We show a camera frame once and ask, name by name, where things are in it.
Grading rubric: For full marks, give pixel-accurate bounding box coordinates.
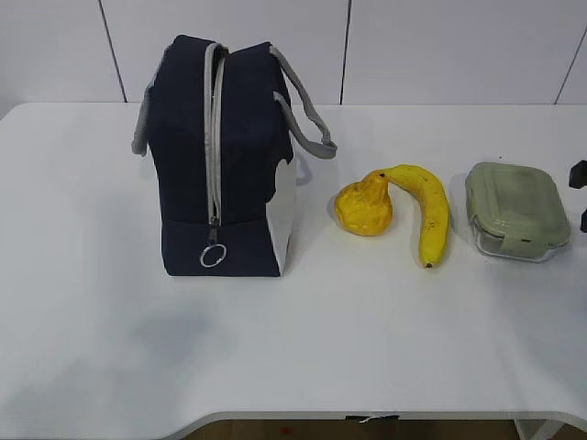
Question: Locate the navy blue lunch bag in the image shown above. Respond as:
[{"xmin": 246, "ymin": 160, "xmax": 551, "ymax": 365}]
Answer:
[{"xmin": 131, "ymin": 35, "xmax": 338, "ymax": 277}]

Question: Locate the black tape on table edge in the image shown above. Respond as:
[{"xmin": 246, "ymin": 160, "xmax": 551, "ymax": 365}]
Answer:
[{"xmin": 346, "ymin": 401, "xmax": 397, "ymax": 413}]

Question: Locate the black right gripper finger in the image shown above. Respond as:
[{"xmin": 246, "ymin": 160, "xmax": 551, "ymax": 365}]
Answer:
[
  {"xmin": 580, "ymin": 209, "xmax": 587, "ymax": 233},
  {"xmin": 569, "ymin": 159, "xmax": 587, "ymax": 188}
]

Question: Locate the yellow pear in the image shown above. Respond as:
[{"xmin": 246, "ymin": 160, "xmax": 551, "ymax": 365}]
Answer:
[{"xmin": 335, "ymin": 170, "xmax": 393, "ymax": 237}]

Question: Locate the green lid glass container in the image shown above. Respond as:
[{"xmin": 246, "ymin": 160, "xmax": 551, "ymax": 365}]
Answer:
[{"xmin": 465, "ymin": 161, "xmax": 571, "ymax": 262}]

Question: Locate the yellow banana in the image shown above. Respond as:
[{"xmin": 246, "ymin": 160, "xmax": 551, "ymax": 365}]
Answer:
[{"xmin": 384, "ymin": 164, "xmax": 450, "ymax": 269}]

